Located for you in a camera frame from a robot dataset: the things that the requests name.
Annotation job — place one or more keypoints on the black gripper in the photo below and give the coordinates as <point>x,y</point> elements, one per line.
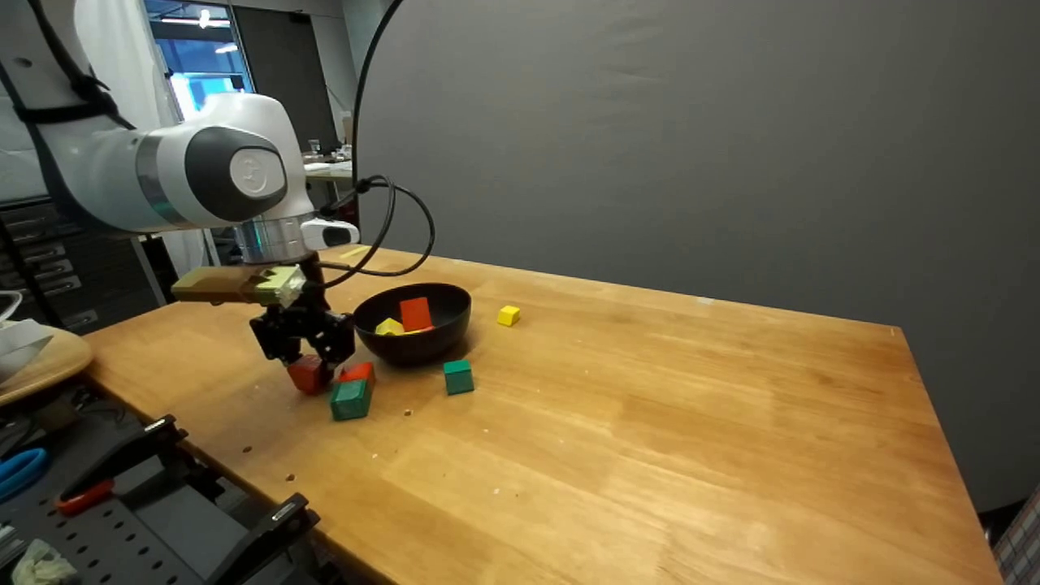
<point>300,298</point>

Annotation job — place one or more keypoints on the green wooden block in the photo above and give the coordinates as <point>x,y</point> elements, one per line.
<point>459,379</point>
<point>349,401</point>

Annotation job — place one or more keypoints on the blue scissors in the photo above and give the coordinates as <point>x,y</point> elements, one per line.
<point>21,473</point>

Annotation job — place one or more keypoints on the white cloth bag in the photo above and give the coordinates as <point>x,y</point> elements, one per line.
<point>21,343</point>

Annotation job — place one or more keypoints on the yellow tape strip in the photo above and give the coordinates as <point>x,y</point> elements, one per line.
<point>349,250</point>

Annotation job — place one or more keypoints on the grey fabric backdrop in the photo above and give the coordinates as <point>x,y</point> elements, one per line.
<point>705,141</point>

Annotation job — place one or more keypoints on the blue computer monitor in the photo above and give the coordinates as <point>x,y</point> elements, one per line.
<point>201,66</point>

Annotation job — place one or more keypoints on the black equipment rack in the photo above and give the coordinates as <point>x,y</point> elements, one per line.
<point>68,276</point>

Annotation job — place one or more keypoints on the plaid fabric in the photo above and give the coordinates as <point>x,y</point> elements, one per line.
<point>1022,539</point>

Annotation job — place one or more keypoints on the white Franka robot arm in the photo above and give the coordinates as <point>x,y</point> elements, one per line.
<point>165,173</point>

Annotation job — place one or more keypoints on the yellow wooden block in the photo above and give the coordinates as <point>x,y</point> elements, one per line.
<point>510,316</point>
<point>389,327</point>

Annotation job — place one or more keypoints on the tan wrist camera box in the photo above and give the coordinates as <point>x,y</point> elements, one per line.
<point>233,283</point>

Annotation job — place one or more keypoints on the white crumpled object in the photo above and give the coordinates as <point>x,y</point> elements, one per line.
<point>40,562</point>

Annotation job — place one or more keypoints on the black bowl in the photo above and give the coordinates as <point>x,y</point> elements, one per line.
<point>423,346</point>

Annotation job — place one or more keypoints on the dark door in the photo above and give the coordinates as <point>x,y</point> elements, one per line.
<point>289,77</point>

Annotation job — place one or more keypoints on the orange wooden block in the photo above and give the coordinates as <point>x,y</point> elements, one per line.
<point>417,314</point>

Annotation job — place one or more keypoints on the grey cabinet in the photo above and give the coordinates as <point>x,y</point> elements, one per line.
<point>17,164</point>

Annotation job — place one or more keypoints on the round wooden side table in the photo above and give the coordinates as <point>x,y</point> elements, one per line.
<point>55,375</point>

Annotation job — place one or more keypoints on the black pegboard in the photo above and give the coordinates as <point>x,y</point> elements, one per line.
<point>165,539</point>

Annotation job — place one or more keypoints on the red wooden block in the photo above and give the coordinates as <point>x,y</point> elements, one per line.
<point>358,372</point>
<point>311,379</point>

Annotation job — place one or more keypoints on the white curtain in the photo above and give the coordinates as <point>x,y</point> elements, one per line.
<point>119,51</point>

